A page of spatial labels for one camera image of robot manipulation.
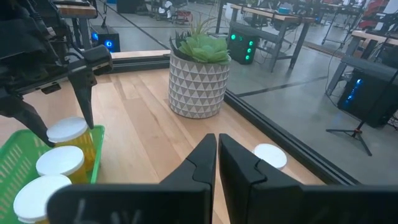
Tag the red chair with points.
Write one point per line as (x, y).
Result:
(373, 9)

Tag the orange pill bottle white cap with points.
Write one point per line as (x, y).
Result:
(60, 160)
(66, 129)
(37, 196)
(272, 155)

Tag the red crate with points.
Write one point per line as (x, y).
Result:
(185, 16)

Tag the green plastic basket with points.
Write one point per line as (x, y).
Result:
(18, 155)

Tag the black computer green lights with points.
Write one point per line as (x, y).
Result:
(242, 46)

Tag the black computer blue lights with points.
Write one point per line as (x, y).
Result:
(367, 99)

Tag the succulent in patterned white pot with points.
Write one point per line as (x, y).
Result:
(196, 90)

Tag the black tripod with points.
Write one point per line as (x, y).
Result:
(356, 133)

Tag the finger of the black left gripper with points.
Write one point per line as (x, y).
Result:
(18, 112)
(84, 81)

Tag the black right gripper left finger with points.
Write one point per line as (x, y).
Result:
(140, 203)

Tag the wooden table metal legs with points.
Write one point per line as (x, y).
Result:
(76, 11)
(363, 35)
(273, 15)

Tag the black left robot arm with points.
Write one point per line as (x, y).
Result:
(18, 12)

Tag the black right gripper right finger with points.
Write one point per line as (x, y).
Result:
(295, 207)

